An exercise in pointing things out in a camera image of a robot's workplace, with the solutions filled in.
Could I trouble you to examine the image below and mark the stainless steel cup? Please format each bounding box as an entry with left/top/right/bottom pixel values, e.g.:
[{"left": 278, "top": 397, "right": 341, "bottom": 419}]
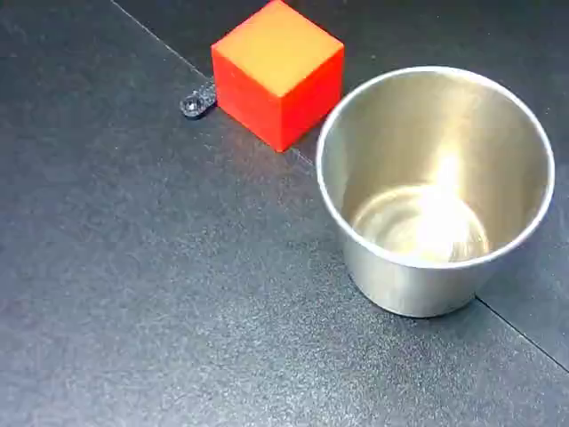
[{"left": 315, "top": 66, "right": 557, "bottom": 318}]

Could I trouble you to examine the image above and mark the red cube block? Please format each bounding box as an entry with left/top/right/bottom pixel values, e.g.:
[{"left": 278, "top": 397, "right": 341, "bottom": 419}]
[{"left": 211, "top": 0, "right": 346, "bottom": 154}]

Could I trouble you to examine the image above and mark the black flat joining plate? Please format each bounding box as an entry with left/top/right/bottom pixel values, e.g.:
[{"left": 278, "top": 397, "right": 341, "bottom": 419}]
[{"left": 179, "top": 83, "right": 218, "bottom": 120}]

